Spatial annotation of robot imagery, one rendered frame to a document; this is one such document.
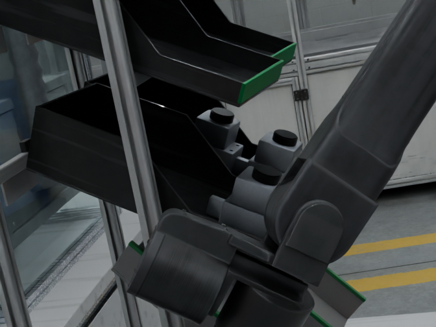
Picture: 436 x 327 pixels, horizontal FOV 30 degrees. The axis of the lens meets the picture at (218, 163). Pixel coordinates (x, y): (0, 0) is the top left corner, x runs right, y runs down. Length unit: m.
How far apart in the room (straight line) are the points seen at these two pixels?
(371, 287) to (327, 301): 2.57
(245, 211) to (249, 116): 3.81
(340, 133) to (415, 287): 3.09
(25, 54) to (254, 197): 1.11
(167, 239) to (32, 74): 1.32
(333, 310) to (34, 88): 0.99
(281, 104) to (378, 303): 1.53
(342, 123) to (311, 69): 4.03
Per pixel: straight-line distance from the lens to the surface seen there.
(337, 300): 1.12
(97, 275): 1.86
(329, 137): 0.57
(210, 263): 0.57
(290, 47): 1.00
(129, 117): 0.78
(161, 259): 0.56
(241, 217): 0.84
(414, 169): 4.80
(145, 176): 0.79
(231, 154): 0.99
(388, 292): 3.62
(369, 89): 0.58
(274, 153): 0.98
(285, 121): 4.65
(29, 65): 1.87
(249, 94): 0.79
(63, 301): 1.76
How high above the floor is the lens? 1.48
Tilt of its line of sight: 13 degrees down
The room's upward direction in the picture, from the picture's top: 10 degrees counter-clockwise
